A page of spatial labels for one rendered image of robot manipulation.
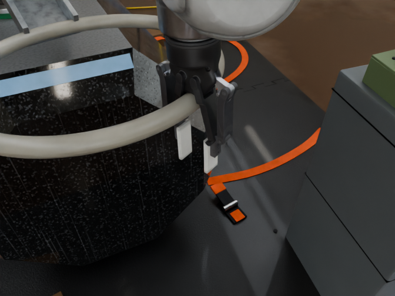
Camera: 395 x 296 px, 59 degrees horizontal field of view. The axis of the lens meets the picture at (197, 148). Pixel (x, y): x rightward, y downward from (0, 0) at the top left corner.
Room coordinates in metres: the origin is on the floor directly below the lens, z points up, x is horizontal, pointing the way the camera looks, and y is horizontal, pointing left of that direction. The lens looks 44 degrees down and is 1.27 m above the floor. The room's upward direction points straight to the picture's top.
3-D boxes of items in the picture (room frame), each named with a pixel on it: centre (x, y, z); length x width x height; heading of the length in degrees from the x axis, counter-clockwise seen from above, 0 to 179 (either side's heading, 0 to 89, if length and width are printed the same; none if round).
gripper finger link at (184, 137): (0.44, 0.02, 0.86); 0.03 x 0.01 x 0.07; 141
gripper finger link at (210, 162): (0.41, -0.02, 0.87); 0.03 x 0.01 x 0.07; 141
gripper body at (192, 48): (0.43, 0.00, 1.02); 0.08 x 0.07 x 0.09; 51
